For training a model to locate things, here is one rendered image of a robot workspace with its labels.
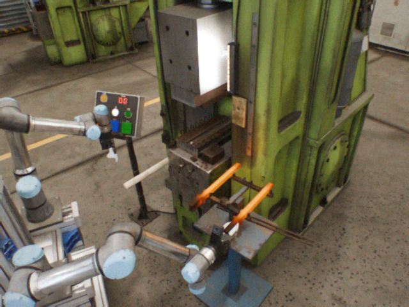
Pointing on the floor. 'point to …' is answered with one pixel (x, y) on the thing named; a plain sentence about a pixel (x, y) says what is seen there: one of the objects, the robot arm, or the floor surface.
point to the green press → (90, 29)
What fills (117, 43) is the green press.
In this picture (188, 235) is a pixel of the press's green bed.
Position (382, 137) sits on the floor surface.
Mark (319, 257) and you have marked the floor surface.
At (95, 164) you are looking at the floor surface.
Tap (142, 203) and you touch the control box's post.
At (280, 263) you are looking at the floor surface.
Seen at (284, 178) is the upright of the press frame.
